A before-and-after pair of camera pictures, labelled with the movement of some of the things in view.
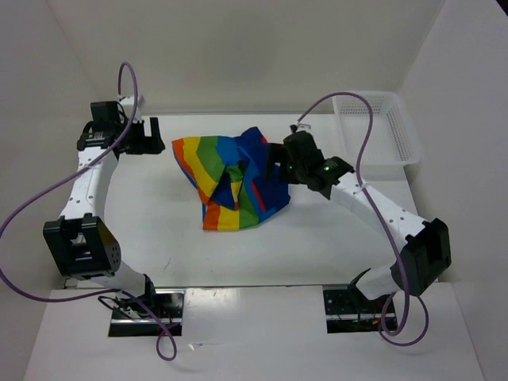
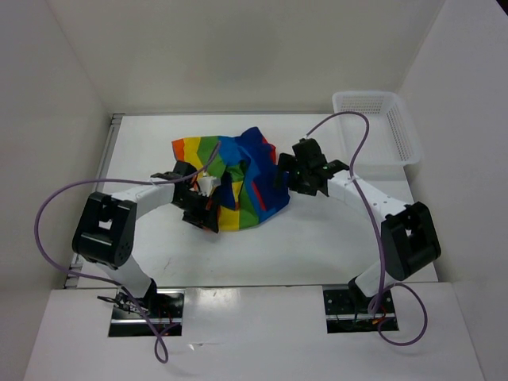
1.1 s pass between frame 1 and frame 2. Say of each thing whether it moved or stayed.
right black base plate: stayed
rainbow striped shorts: stayed
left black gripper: moved
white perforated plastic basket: stayed
